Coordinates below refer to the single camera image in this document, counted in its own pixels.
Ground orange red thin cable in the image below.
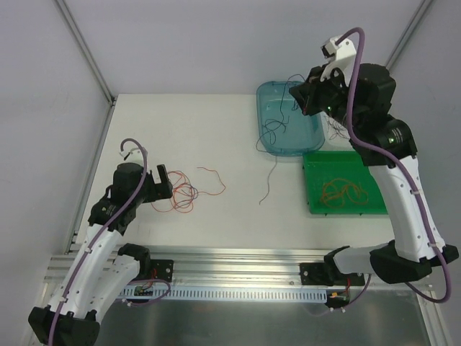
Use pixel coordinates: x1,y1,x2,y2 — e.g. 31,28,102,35
149,166,227,214

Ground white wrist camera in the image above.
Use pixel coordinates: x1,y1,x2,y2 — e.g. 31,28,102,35
320,36,357,81
120,148,144,166

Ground aluminium frame post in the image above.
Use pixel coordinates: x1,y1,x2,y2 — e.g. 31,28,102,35
53,0,116,105
385,0,436,74

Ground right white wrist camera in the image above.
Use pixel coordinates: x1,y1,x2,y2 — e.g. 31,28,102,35
320,36,357,81

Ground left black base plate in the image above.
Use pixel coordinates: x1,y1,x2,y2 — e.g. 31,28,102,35
150,259,174,283

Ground right aluminium frame post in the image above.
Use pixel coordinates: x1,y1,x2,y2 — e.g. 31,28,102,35
385,0,436,74

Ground green plastic tray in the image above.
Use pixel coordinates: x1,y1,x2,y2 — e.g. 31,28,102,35
303,151,387,216

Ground teal transparent plastic tub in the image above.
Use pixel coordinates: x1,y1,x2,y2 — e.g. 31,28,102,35
256,79,325,156

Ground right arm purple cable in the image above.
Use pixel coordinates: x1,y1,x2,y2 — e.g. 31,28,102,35
336,27,452,304

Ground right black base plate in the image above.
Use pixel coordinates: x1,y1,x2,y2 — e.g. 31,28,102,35
299,262,327,285

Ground purple thin cable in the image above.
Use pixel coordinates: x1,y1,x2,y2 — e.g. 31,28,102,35
254,74,307,206
172,185,199,210

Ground aluminium mounting rail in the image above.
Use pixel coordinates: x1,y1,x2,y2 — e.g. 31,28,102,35
42,246,433,291

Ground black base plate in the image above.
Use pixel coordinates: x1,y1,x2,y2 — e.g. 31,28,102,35
150,259,174,283
299,262,327,285

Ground white perforated plastic basket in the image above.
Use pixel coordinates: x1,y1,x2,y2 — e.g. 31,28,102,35
321,112,353,151

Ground white slotted cable duct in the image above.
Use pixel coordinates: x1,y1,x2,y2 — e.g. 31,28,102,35
118,285,327,303

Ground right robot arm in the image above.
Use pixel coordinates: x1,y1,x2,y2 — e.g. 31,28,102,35
289,63,459,285

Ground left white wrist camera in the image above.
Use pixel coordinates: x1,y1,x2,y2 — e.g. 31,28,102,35
120,148,144,166

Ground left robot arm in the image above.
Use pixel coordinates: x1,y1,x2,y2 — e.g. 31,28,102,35
28,162,172,345

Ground left aluminium frame post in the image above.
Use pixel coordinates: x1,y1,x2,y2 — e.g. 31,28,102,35
53,0,116,105

